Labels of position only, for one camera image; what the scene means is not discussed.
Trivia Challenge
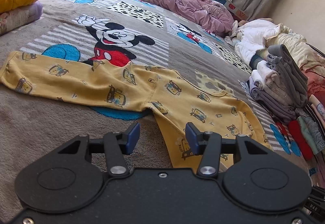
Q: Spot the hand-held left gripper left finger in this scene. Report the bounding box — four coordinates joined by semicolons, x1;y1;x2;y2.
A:
54;122;141;178

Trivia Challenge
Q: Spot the pale printed folded garment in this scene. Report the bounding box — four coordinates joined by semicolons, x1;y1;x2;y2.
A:
308;94;325;120

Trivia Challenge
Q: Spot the lilac floral folded cloth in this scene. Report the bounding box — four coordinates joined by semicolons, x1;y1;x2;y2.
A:
0;1;43;36

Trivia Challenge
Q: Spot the cream quilt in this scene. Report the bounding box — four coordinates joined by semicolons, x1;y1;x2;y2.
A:
264;23;325;75

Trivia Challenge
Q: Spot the pile of pale folded clothes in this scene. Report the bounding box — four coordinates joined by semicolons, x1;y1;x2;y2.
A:
250;62;302;123

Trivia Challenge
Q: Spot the cartoon printed blanket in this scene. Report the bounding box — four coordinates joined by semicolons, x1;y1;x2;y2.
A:
0;0;320;189

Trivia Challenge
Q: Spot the black bed rail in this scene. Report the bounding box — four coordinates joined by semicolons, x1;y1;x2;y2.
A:
307;44;325;57

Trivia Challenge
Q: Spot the red pink blanket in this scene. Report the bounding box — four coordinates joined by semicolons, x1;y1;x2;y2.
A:
301;67;325;103

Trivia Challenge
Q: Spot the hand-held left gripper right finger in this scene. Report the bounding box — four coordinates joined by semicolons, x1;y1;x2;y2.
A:
185;122;272;178

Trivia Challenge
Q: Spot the dark teal garment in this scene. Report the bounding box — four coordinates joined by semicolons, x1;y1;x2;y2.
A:
249;54;262;69

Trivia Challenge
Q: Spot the dark striped folded garment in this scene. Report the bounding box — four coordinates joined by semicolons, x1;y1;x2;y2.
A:
302;103;325;128

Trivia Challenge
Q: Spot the blue denim folded garment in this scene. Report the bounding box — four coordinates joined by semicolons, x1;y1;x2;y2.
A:
296;112;325;155

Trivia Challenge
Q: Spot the white quilt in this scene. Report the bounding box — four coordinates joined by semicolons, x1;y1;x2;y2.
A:
225;19;282;62

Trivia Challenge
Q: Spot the yellow printed shirt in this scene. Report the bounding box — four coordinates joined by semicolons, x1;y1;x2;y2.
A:
0;51;273;172

